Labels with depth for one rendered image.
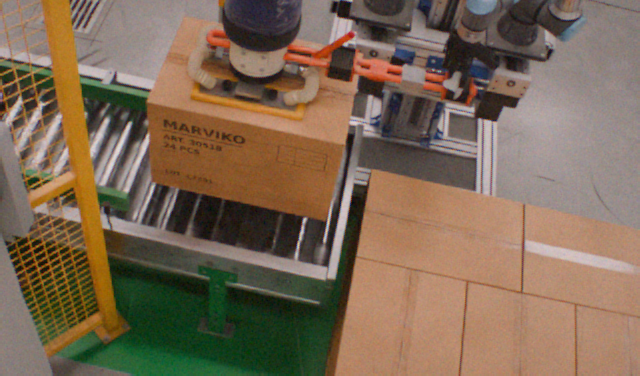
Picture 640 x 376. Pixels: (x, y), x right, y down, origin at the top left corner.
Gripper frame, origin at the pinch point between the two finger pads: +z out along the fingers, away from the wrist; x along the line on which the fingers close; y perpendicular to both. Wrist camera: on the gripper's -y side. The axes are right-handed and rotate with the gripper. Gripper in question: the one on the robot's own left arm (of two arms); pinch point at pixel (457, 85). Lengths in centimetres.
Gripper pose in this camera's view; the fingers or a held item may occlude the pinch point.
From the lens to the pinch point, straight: 234.1
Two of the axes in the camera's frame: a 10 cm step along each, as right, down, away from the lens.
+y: -9.8, -2.0, 0.0
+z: -1.3, 6.1, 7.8
